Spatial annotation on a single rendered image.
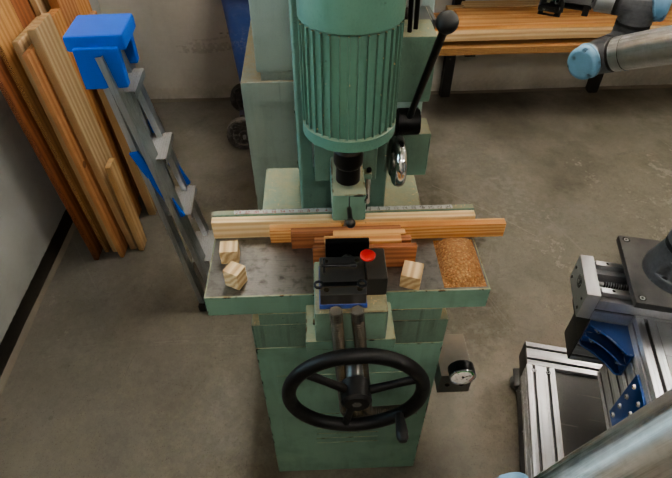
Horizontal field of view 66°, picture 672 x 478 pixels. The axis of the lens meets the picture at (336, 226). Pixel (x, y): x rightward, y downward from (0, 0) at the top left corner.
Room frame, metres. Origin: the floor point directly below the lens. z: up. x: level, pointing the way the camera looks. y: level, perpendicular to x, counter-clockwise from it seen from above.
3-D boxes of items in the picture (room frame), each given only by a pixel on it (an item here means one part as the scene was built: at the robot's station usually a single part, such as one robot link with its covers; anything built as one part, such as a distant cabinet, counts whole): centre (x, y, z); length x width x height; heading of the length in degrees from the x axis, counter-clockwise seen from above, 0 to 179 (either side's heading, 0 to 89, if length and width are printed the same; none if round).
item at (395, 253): (0.77, -0.06, 0.93); 0.22 x 0.01 x 0.06; 92
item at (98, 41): (1.45, 0.61, 0.58); 0.27 x 0.25 x 1.16; 96
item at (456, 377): (0.65, -0.29, 0.65); 0.06 x 0.04 x 0.08; 92
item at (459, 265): (0.78, -0.27, 0.92); 0.14 x 0.09 x 0.04; 2
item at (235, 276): (0.72, 0.21, 0.92); 0.04 x 0.03 x 0.05; 64
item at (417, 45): (1.07, -0.17, 1.23); 0.09 x 0.08 x 0.15; 2
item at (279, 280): (0.75, -0.02, 0.87); 0.61 x 0.30 x 0.06; 92
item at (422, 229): (0.86, -0.12, 0.92); 0.54 x 0.02 x 0.04; 92
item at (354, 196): (0.87, -0.03, 1.03); 0.14 x 0.07 x 0.09; 2
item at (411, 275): (0.72, -0.16, 0.92); 0.05 x 0.04 x 0.04; 164
